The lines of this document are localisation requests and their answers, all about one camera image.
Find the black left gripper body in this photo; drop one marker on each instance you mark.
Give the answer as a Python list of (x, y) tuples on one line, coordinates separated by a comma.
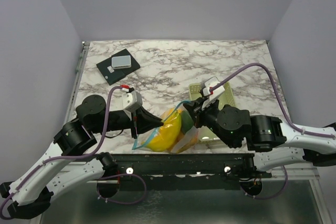
[(120, 120)]

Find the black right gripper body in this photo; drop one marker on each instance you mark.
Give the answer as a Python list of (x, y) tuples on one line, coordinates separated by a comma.
[(209, 116)]

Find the green toy fruit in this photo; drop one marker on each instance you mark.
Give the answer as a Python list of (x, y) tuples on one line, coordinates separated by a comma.
[(186, 122)]

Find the yellow toy banana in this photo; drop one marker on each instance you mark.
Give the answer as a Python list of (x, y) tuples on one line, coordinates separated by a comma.
[(162, 138)]

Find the clear zip top bag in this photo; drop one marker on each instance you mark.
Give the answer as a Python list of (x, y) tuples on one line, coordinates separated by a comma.
[(137, 145)]

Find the orange yellow toy mango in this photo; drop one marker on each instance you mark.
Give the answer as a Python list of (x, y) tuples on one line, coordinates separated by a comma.
[(185, 141)]

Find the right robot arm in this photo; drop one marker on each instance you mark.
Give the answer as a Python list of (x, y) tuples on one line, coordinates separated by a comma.
[(274, 142)]

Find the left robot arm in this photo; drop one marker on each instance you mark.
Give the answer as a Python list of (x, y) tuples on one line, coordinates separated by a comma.
[(33, 193)]

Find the black flat box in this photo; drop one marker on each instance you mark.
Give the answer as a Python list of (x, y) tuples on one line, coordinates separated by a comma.
[(112, 76)]

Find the small white device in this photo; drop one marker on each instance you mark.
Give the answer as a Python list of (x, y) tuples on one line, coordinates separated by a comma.
[(121, 62)]

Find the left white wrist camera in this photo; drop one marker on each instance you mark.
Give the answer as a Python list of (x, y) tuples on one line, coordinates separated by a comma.
[(131, 101)]

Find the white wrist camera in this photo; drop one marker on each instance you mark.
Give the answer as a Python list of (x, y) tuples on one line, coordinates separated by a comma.
[(210, 92), (131, 101)]

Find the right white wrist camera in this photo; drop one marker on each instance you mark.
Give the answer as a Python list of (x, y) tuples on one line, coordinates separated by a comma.
[(210, 92)]

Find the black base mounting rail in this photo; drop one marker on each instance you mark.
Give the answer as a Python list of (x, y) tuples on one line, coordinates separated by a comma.
[(179, 171)]

